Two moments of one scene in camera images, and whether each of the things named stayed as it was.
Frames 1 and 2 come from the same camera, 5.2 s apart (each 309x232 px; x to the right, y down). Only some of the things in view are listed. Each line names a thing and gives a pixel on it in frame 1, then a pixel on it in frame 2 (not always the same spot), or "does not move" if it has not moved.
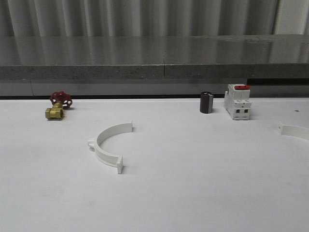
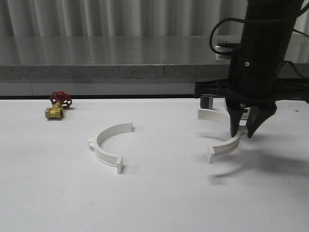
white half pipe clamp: (290, 130) to (229, 146)
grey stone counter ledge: (147, 65) does not move
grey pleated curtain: (136, 18) does not move
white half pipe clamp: (104, 134) does not move
